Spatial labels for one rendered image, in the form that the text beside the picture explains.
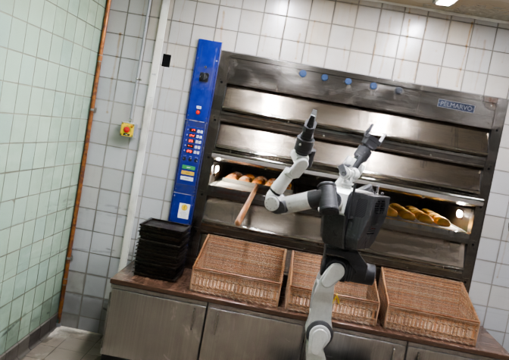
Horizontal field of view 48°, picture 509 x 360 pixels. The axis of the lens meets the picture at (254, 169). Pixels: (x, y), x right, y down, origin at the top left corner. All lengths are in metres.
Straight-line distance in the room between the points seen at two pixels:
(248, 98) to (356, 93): 0.73
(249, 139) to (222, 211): 0.53
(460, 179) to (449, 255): 0.52
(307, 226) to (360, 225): 1.08
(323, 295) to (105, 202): 1.77
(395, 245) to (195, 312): 1.43
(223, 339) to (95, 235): 1.23
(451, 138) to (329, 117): 0.83
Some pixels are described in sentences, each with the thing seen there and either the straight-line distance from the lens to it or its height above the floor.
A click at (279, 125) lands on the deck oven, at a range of 3.90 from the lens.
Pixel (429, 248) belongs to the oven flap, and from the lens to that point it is 4.09.
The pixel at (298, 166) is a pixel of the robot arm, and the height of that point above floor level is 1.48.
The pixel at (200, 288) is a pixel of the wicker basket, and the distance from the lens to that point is 3.57.
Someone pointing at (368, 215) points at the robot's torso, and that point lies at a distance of 2.90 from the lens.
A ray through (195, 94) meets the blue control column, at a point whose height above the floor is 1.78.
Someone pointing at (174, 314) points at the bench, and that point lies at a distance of 3.59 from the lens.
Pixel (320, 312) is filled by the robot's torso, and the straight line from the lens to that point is 3.12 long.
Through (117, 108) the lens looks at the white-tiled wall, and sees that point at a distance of 4.07.
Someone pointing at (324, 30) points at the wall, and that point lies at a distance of 3.96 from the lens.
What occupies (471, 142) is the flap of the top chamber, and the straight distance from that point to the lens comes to 4.07.
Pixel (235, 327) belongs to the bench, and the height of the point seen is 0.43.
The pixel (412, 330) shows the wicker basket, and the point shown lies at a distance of 3.67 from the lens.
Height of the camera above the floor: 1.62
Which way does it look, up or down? 4 degrees down
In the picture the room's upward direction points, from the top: 10 degrees clockwise
